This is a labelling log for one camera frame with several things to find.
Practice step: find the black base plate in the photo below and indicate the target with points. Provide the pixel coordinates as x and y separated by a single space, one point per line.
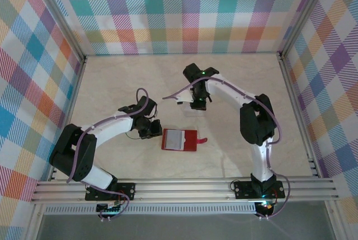
243 189
126 191

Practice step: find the right controller board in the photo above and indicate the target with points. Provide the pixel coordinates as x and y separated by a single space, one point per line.
265 207

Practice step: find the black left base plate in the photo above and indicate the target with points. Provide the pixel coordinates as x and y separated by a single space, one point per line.
126 191

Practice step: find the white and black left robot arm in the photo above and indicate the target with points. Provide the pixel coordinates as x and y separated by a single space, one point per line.
112 128

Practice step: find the left controller board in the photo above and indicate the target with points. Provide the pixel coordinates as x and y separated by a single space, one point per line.
107 209

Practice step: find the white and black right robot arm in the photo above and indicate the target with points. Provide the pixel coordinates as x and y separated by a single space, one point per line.
232 91

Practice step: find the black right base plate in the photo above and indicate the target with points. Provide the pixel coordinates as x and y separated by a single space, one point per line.
243 189

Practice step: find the controller board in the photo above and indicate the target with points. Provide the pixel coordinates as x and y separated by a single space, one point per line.
107 209
265 207

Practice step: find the aluminium frame post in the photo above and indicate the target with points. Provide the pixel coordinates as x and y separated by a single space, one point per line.
305 13
60 16

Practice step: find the aluminium table side rail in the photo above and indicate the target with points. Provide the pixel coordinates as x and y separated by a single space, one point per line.
299 117
68 117

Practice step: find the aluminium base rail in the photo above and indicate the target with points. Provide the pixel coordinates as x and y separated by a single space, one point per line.
181 189

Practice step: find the red card holder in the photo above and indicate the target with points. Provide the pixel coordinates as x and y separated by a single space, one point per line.
191 139

